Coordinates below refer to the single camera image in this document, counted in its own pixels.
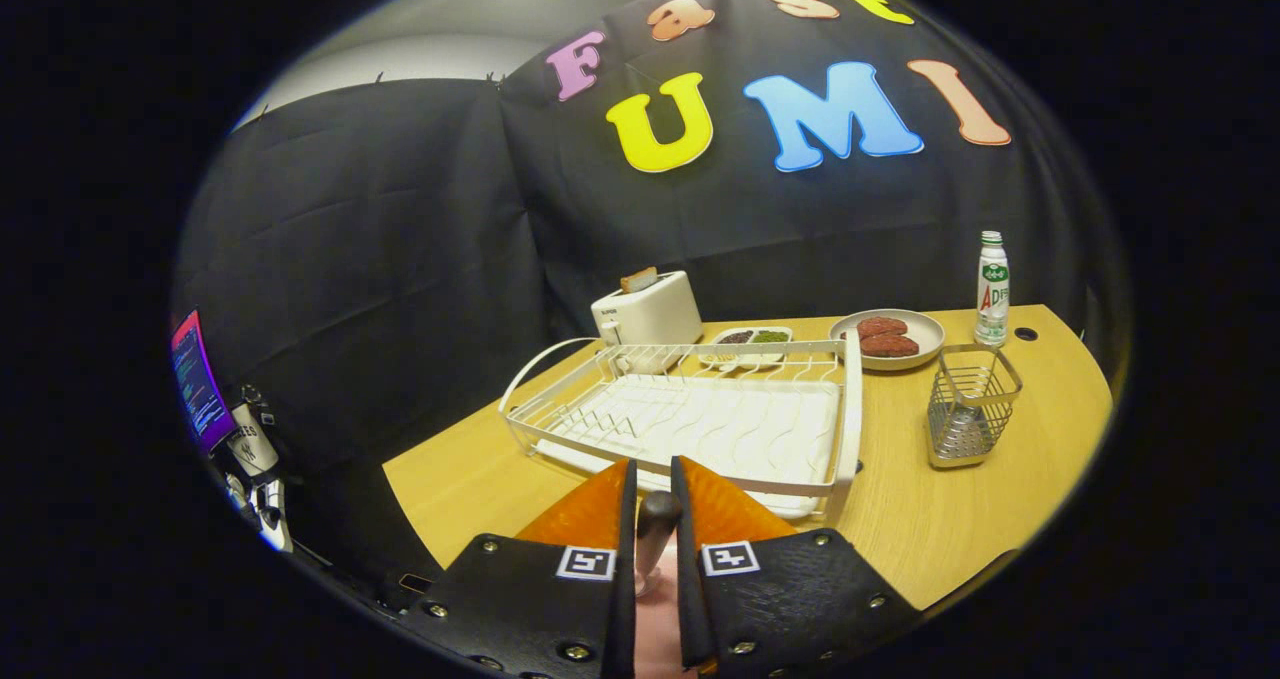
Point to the computer monitor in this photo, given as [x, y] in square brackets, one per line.
[200, 384]

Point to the white green drink bottle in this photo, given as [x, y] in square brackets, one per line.
[992, 289]

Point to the white toaster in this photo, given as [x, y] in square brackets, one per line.
[655, 314]

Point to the pink plate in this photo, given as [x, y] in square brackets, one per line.
[660, 644]

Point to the white divided condiment dish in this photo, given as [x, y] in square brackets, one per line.
[745, 354]

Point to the white labelled cup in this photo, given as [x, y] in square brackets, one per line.
[255, 444]

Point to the bread slice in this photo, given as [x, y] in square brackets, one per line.
[638, 279]

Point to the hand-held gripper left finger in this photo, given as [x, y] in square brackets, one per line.
[520, 609]

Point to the beige plate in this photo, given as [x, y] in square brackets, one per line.
[925, 334]

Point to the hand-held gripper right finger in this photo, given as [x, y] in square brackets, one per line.
[790, 599]

